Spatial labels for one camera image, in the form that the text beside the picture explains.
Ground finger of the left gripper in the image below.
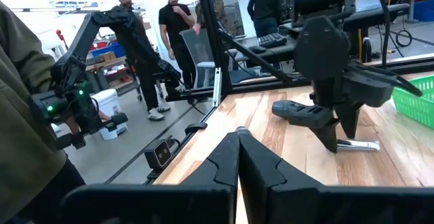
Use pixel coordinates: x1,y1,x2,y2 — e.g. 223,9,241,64
334,101,366,140
309,115,340,153

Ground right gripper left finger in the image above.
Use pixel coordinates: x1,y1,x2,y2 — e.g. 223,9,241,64
59,131,240,224

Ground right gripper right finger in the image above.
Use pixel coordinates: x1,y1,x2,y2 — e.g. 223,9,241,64
238,126,434,224

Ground metal nail clipper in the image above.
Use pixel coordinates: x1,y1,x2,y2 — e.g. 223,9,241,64
336,139,380,152

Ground dark grey plastic razor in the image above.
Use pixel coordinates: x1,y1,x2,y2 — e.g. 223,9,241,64
271,99,335,130

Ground black keyboard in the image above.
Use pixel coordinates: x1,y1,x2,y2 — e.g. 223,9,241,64
256,32,288,50

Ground black desk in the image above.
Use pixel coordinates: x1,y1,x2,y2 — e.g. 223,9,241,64
233,2,411,69

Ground green plastic basket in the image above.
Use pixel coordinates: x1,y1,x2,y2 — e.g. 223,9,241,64
391,75,434,130

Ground blue storage bin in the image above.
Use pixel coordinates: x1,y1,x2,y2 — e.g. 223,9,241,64
90,42,126,59
412,0,434,23

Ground grey office chair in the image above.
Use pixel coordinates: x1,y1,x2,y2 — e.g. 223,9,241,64
179,28,218,89

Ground white plastic bucket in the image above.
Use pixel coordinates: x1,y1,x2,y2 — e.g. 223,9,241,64
90,88,129,141

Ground metal shelf cart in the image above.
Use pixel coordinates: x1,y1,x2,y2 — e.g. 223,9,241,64
84,56,143,100

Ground person's hand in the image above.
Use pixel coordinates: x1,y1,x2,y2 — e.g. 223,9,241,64
65,111,111,140

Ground cardboard box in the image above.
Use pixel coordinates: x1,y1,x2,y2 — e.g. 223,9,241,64
98,51,117,62

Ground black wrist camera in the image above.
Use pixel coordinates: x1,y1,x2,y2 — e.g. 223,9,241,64
340,68,397,109

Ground black frame clamp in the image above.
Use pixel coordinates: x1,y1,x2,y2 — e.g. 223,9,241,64
184,122,208,136

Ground black table-level camera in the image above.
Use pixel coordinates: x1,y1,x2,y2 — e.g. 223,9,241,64
144,138,174,171

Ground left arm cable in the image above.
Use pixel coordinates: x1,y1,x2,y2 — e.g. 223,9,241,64
345,0,424,98

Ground coiled black cable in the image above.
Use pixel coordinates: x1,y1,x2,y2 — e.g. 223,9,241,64
394,29,414,48

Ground silver metal bracket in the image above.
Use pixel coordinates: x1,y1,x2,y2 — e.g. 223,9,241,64
212,67,222,109

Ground black aluminium frame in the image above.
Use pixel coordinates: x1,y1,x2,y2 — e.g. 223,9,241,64
165,0,434,100

